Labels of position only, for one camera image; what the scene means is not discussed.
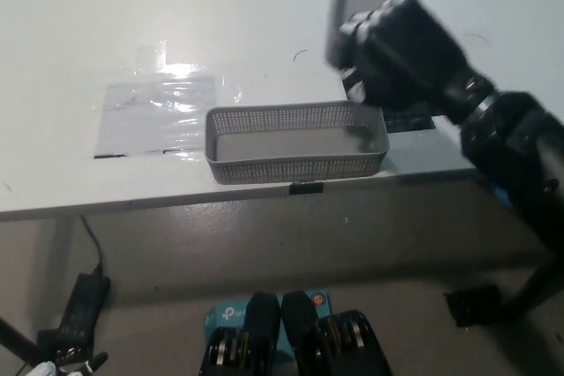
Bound black slanted rod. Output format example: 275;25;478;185
0;316;39;366

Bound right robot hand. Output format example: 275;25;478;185
338;0;493;124

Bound clear plastic covered paper sheet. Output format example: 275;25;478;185
91;40;242;160

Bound black tape piece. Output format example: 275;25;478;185
288;181;325;197

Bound black power adapter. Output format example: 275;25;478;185
57;272;111;344

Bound blue plastic object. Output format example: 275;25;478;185
492;181;516;210

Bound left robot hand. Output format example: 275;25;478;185
33;351;109;376

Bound teal router box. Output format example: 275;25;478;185
203;290;331;359

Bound black power cable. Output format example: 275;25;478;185
79;215;105;276

